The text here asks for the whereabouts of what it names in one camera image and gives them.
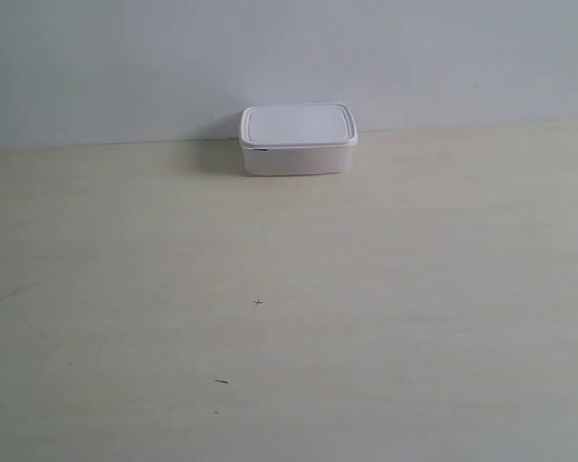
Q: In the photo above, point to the white lidded plastic container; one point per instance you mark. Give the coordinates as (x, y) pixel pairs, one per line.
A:
(297, 139)

